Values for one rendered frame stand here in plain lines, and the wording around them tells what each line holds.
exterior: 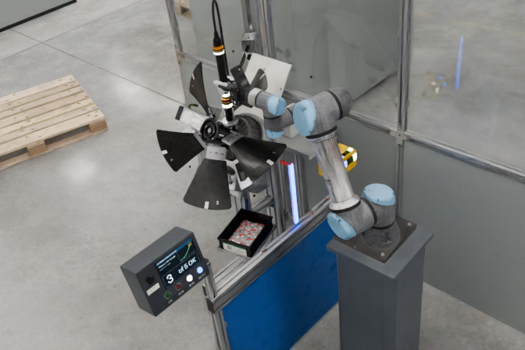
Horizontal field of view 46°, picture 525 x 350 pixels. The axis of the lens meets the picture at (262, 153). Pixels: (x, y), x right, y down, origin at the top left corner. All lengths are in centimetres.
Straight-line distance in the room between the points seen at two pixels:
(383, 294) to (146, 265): 91
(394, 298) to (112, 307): 189
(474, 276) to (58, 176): 317
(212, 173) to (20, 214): 225
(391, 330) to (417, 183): 89
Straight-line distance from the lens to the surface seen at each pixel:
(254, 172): 262
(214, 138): 275
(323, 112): 211
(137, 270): 212
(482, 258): 327
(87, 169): 499
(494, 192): 299
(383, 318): 255
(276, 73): 298
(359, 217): 224
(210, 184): 280
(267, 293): 280
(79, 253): 424
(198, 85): 294
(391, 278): 233
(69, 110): 559
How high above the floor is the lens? 269
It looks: 35 degrees down
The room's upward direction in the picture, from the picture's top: 7 degrees counter-clockwise
